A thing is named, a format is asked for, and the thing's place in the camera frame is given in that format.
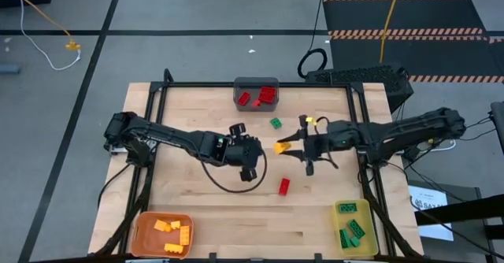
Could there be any white printed paper sign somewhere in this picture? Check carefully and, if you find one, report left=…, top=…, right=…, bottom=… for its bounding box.
left=408, top=185, right=454, bottom=243

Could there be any white floor cable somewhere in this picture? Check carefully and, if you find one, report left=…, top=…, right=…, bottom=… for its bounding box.
left=10, top=0, right=83, bottom=72

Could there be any black cable with loop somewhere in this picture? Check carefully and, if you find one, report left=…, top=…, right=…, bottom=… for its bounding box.
left=297, top=0, right=330, bottom=80

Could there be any black perforated computer case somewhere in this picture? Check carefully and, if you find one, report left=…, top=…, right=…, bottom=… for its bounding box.
left=305, top=65, right=416, bottom=114

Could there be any orange plastic bin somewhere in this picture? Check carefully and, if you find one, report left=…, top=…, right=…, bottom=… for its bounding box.
left=129, top=211, right=195, bottom=259

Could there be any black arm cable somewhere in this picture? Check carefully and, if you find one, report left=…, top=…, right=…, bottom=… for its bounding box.
left=313, top=116, right=340, bottom=170
left=195, top=148, right=269, bottom=195

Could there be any grey plastic bin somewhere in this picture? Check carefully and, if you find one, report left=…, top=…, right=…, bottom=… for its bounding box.
left=233, top=76, right=280, bottom=113

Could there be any black hazard-striped floor mat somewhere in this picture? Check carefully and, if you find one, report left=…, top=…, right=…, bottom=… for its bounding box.
left=322, top=0, right=489, bottom=40
left=329, top=35, right=504, bottom=84

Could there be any yellow cable with plug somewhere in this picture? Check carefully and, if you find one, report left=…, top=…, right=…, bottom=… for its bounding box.
left=0, top=0, right=83, bottom=52

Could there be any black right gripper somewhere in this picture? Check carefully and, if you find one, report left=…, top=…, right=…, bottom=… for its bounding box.
left=276, top=114, right=358, bottom=176

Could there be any white power cable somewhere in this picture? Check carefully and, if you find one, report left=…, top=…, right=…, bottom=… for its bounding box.
left=419, top=138, right=458, bottom=154

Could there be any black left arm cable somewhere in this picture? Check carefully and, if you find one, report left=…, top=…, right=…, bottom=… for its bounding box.
left=195, top=148, right=269, bottom=195

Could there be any yellow hanging cable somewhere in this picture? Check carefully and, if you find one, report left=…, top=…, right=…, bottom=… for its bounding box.
left=379, top=0, right=406, bottom=65

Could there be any black metal table frame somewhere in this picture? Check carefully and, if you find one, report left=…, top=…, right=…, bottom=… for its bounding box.
left=94, top=68, right=424, bottom=263

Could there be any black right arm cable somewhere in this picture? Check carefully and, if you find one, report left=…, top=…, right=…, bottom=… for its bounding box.
left=313, top=116, right=340, bottom=170

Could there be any dark grey cart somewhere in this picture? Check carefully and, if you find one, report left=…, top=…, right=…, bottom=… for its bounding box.
left=405, top=179, right=504, bottom=263

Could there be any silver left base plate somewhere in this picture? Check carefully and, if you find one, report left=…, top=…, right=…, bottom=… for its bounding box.
left=105, top=143, right=131, bottom=156

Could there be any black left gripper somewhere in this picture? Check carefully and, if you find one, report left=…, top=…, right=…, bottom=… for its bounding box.
left=227, top=122, right=264, bottom=183

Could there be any yellow plastic bin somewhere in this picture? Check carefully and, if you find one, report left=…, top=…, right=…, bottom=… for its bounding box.
left=331, top=198, right=380, bottom=259

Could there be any black metal bar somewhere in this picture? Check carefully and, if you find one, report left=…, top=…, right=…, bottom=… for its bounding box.
left=414, top=194, right=504, bottom=227

